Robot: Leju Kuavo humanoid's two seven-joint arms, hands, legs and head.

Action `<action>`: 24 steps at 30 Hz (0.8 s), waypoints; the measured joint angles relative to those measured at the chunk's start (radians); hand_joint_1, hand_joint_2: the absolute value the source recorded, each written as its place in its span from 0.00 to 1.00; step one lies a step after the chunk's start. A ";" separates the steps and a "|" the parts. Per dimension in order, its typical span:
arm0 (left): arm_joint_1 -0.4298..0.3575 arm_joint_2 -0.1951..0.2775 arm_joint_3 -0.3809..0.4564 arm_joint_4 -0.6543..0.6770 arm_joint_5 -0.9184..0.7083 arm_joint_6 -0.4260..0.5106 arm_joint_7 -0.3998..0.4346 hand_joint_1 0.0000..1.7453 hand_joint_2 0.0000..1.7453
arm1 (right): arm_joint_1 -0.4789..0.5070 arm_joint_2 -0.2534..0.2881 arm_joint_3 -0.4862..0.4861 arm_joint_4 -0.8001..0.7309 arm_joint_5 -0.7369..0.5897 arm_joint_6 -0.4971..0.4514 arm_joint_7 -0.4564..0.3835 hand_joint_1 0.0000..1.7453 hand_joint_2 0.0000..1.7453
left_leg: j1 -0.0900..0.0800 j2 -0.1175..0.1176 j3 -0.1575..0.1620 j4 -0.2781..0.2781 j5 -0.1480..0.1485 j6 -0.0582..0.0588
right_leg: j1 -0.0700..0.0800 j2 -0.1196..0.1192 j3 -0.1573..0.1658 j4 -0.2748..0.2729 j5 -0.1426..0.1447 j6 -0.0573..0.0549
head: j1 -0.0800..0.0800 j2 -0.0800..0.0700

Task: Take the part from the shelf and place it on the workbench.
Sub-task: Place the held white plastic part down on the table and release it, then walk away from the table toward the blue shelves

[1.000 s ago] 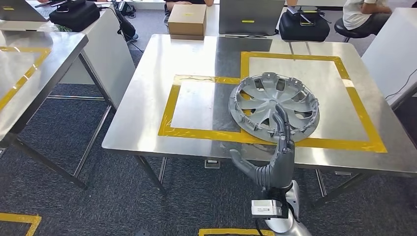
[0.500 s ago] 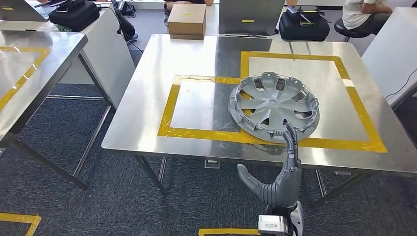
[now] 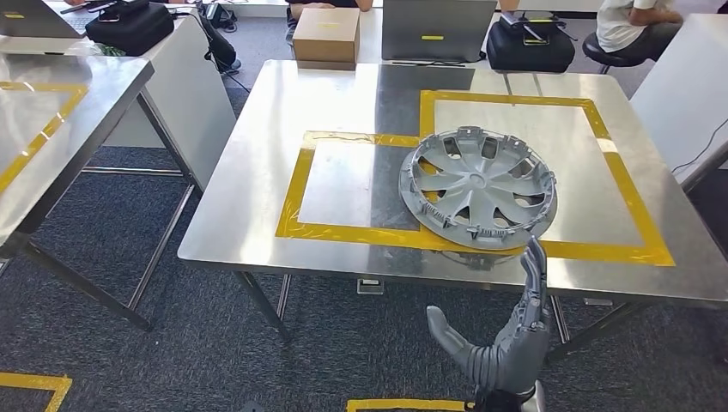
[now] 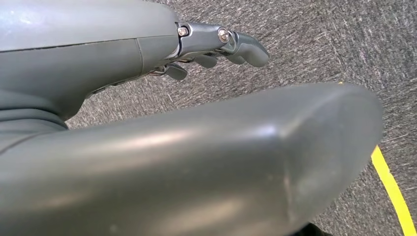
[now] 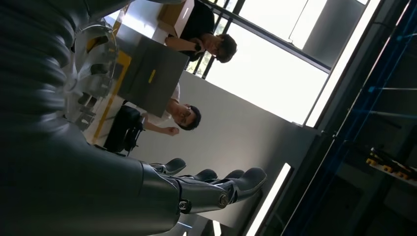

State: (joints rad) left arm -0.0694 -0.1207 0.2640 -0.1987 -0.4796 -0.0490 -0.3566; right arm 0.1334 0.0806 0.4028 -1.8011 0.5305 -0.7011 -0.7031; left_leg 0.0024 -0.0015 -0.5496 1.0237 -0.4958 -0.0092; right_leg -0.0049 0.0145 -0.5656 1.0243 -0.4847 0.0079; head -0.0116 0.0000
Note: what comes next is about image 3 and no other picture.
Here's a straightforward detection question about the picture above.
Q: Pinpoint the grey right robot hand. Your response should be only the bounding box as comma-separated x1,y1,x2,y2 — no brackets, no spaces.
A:
426,235,552,399

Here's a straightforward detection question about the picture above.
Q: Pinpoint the silver plastic wheel cover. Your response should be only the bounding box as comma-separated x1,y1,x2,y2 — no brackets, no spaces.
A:
397,125,559,252

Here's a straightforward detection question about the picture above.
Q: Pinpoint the yellow floor tape square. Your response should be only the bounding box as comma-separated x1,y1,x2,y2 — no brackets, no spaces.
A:
0,372,73,412
346,398,476,412

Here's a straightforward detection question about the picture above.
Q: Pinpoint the yellow tabletop tape rectangle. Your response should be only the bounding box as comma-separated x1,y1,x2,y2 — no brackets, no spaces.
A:
0,81,89,195
276,130,439,251
419,89,676,269

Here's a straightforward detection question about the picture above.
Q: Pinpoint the black carry bag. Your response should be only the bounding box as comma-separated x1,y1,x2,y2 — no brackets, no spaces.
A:
487,11,577,73
85,0,176,57

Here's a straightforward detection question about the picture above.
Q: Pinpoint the stainless steel table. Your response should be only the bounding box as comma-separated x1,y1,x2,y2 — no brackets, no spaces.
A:
177,59,728,365
0,53,203,333

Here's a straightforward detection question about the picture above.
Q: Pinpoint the black round stool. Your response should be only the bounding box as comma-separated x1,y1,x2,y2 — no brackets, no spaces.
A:
581,32,650,75

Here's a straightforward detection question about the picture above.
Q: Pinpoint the grey laptop yellow sticker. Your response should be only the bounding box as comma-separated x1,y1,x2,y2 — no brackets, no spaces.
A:
0,0,87,39
382,0,498,63

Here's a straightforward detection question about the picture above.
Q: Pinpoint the white desk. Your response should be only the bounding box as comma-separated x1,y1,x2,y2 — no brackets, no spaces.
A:
230,0,607,64

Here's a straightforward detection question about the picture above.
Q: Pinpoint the brown cardboard box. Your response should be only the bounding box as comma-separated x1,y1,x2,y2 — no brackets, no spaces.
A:
293,7,361,71

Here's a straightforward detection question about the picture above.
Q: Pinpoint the black desk cable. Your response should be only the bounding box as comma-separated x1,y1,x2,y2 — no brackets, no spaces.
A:
670,116,728,174

